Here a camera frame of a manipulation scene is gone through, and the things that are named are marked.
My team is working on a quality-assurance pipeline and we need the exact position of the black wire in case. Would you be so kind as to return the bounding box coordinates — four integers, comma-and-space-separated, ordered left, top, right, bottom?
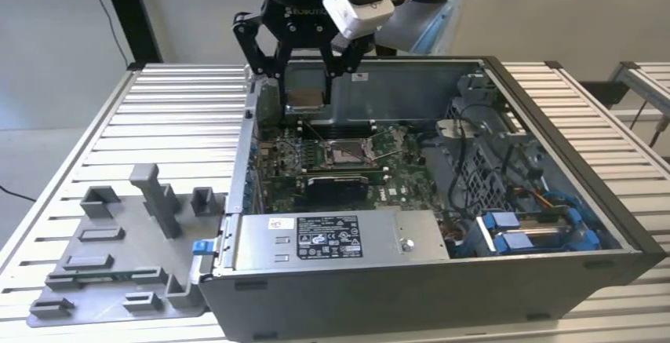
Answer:
447, 121, 472, 213

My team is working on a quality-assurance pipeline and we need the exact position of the grey metal drive cage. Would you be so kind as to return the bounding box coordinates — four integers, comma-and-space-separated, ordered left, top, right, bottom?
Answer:
423, 74, 545, 218

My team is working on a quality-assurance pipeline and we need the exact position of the CPU socket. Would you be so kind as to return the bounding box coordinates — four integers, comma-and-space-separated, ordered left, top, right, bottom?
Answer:
321, 138, 376, 167

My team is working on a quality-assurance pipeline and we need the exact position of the black upright post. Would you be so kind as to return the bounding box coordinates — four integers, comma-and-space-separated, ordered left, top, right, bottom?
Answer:
96, 0, 162, 64

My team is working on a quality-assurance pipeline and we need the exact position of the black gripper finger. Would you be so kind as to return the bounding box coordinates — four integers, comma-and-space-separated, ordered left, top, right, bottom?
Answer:
316, 35, 376, 106
231, 12, 295, 108

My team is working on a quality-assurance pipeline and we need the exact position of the thin black floor cable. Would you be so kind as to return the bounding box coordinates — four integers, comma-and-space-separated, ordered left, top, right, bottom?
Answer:
0, 184, 36, 203

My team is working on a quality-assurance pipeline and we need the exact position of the aluminium slat side table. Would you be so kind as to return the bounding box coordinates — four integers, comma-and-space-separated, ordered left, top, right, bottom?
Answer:
606, 60, 670, 97

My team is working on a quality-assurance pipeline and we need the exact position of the green motherboard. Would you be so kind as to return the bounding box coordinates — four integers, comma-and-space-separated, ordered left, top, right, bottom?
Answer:
255, 121, 445, 214

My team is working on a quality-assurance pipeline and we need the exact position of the silver power supply unit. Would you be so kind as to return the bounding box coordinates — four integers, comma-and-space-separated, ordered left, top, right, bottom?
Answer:
232, 210, 449, 272

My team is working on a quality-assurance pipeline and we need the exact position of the black graphics card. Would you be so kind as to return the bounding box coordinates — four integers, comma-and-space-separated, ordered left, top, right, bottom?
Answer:
305, 175, 371, 205

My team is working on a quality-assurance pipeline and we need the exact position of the black open PC case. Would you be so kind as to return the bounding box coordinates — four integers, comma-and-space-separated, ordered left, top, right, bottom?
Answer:
197, 55, 667, 338

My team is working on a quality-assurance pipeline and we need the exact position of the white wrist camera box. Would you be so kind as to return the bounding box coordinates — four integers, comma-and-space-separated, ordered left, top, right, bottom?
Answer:
321, 0, 395, 40

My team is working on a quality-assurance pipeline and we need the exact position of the CPU with silver lid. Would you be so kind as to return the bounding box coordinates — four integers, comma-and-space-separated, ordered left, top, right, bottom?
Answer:
285, 88, 325, 109

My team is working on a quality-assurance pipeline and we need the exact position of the blue disk carrier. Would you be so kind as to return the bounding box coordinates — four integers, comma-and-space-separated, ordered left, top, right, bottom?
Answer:
476, 210, 582, 229
491, 229, 600, 250

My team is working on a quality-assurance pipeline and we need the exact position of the green RAM stick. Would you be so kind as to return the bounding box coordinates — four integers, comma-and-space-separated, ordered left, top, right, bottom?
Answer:
46, 268, 161, 283

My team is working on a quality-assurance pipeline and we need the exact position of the grey parts rack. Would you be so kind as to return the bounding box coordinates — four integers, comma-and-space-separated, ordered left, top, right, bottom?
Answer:
26, 163, 227, 328

